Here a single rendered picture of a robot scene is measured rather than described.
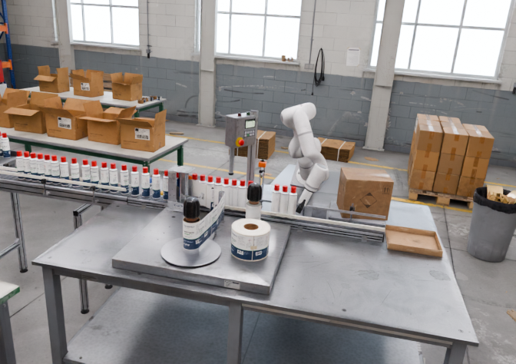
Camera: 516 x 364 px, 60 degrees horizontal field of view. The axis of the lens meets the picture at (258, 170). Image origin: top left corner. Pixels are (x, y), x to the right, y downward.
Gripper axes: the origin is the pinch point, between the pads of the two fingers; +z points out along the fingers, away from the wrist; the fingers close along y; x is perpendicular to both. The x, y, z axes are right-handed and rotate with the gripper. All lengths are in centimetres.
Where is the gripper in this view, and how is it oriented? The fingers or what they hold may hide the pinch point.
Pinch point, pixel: (299, 209)
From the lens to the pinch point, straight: 277.9
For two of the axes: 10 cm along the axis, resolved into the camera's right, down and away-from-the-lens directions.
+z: -3.9, 8.5, 3.6
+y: -2.1, 3.0, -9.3
